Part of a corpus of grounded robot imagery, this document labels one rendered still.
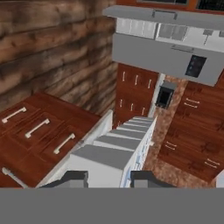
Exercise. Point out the grey freezer door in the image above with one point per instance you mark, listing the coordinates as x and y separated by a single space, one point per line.
140 14

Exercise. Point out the brown cupboard with dark panes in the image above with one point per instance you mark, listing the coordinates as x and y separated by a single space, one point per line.
163 3

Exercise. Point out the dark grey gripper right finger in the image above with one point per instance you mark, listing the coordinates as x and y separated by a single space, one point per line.
143 178

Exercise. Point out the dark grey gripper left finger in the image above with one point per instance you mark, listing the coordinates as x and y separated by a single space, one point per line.
76 178

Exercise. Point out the grey fridge with black panel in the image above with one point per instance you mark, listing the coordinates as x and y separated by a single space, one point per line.
151 55

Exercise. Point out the brown wooden drawer cabinet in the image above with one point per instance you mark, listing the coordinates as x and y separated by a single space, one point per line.
40 131

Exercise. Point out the brown cupboard run wide drawers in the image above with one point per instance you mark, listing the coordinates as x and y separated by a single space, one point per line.
195 131

